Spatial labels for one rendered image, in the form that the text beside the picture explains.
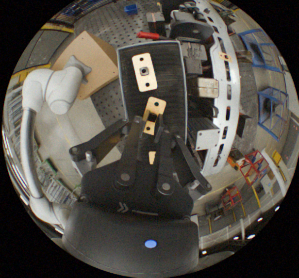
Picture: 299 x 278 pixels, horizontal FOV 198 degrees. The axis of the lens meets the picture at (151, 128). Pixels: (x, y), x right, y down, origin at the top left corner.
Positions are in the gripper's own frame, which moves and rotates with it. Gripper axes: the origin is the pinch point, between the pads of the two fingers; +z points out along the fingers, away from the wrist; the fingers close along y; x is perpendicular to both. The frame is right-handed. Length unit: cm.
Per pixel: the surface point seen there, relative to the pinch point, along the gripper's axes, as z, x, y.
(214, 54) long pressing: 20.0, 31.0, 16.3
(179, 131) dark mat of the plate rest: 4.1, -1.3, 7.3
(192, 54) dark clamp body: 12.3, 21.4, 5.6
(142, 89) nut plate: 3.7, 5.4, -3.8
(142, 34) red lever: 4.5, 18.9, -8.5
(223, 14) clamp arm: 18, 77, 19
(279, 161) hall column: 22, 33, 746
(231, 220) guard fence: -47, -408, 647
